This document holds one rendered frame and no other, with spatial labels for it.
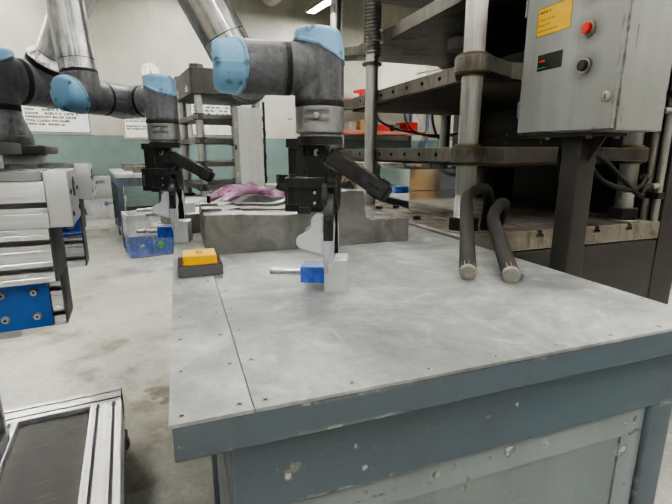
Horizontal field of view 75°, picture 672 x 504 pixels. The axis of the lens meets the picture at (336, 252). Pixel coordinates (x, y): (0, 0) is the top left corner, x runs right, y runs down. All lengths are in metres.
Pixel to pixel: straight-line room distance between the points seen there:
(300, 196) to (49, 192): 0.40
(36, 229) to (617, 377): 0.88
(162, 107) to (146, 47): 7.47
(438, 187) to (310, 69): 1.21
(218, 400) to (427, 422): 0.23
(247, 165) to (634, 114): 4.81
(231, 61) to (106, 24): 7.97
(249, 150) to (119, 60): 3.55
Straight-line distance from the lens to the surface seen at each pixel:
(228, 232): 0.99
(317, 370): 0.47
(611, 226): 1.73
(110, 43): 8.55
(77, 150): 8.37
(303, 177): 0.69
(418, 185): 1.76
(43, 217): 0.84
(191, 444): 0.43
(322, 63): 0.68
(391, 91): 1.93
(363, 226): 1.07
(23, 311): 0.92
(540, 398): 0.62
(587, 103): 1.23
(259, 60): 0.66
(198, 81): 5.83
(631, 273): 1.87
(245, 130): 5.60
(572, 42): 1.29
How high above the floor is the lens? 1.02
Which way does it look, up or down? 13 degrees down
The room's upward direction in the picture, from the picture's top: straight up
